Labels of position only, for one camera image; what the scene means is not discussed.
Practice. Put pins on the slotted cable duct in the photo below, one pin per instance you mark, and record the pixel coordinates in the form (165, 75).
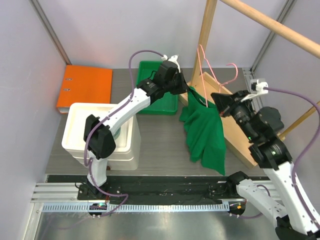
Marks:
(90, 207)

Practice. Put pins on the wooden clothes rack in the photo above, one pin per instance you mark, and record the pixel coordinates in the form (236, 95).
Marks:
(243, 143)

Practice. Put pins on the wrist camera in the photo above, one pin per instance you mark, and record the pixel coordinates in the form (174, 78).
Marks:
(173, 59)
(258, 87)

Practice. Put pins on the white stacked containers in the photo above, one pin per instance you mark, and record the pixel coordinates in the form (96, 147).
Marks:
(127, 152)

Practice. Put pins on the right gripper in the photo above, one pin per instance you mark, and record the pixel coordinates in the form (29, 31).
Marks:
(223, 101)

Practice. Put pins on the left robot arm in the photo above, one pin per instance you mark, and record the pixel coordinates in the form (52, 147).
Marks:
(99, 135)

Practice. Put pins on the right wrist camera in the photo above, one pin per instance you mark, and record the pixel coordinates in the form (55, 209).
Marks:
(258, 87)

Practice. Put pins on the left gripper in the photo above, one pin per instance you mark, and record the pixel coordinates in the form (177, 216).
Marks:
(183, 87)

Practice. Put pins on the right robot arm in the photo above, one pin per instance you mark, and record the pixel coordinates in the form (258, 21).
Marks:
(295, 218)

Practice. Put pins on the orange ring binder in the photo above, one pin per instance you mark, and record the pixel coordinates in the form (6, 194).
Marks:
(84, 84)

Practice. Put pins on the green plastic tray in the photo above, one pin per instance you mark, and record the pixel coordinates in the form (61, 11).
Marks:
(168, 104)

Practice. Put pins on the teal ceramic cup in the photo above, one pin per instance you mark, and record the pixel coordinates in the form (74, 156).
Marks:
(117, 133)

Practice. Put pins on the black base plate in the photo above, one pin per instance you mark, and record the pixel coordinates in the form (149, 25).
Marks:
(171, 190)

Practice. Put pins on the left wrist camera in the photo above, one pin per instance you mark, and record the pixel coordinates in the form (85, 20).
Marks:
(173, 59)

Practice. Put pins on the green t shirt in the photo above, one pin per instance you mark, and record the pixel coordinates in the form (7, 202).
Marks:
(204, 132)

